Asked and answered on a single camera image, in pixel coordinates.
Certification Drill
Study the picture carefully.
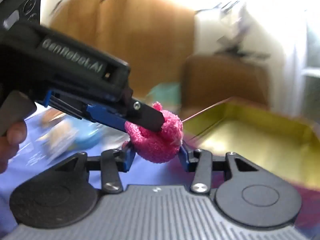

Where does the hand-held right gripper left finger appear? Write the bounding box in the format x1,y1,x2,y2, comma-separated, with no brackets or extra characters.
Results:
54,142,137,195

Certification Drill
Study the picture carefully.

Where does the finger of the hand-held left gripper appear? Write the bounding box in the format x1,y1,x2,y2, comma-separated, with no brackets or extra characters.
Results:
125,97,165,132
86,105,126,132

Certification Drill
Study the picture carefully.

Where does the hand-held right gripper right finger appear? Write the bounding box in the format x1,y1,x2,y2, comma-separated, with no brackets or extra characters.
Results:
178,145,261,195

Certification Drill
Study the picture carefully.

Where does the pink knitted scrunchie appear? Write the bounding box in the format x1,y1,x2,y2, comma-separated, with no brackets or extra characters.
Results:
124,102,183,164

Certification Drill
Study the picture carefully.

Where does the pink biscuit tin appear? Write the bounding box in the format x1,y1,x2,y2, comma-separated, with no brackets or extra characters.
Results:
184,96,320,188

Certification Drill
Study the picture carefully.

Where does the person's left hand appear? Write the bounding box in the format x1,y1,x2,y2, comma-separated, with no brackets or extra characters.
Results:
0,120,27,173

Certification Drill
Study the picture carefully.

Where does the blue printed tablecloth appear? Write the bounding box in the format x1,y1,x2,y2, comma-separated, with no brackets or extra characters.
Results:
0,104,320,240

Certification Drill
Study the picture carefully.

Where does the green plastic cup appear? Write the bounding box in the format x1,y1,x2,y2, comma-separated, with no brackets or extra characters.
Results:
147,82,182,110

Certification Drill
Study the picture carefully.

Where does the wood-grain panel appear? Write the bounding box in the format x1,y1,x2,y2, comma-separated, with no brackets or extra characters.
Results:
49,0,195,98

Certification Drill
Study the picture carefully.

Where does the brown chair back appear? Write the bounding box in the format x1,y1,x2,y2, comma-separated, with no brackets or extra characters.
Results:
181,55,270,120

